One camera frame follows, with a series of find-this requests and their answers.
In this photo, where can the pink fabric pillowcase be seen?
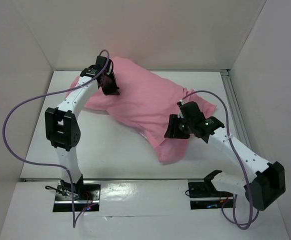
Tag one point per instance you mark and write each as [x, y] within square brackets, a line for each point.
[145, 103]

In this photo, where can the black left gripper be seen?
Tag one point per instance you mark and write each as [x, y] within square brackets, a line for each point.
[113, 90]

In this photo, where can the aluminium table edge rail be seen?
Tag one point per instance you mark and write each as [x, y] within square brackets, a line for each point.
[46, 179]

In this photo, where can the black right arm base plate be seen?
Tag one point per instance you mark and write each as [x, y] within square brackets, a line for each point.
[201, 198]

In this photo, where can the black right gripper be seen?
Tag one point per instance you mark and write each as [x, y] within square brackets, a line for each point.
[175, 126]

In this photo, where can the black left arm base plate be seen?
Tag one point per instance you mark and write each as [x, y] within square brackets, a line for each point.
[88, 200]

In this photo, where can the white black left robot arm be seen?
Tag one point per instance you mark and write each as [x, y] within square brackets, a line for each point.
[61, 125]

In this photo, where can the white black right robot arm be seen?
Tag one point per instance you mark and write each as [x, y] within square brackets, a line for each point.
[263, 182]

